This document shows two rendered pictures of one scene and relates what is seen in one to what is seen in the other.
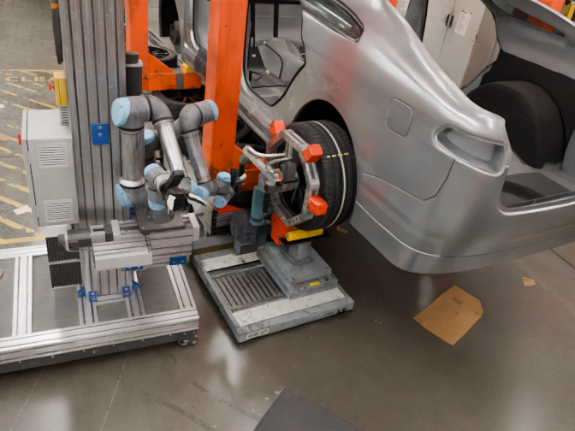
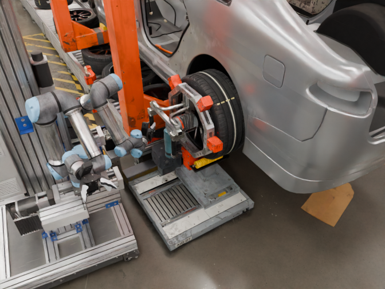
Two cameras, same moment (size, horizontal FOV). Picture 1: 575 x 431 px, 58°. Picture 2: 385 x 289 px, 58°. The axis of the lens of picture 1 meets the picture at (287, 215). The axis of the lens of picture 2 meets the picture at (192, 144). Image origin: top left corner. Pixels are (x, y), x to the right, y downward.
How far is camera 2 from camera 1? 66 cm
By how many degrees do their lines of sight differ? 8
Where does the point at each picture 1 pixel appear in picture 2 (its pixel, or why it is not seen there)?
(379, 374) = (280, 261)
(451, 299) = not seen: hidden behind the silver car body
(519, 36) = not seen: outside the picture
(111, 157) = (39, 139)
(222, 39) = (116, 18)
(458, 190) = (332, 132)
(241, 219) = (159, 151)
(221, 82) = (122, 52)
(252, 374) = (183, 277)
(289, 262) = (200, 179)
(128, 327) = (83, 260)
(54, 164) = not seen: outside the picture
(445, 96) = (313, 53)
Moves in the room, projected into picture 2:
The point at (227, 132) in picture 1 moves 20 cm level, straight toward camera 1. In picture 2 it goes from (135, 89) to (135, 103)
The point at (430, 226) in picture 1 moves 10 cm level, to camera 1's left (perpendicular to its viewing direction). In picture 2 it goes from (310, 160) to (292, 160)
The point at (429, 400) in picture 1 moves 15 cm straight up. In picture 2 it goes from (321, 278) to (326, 267)
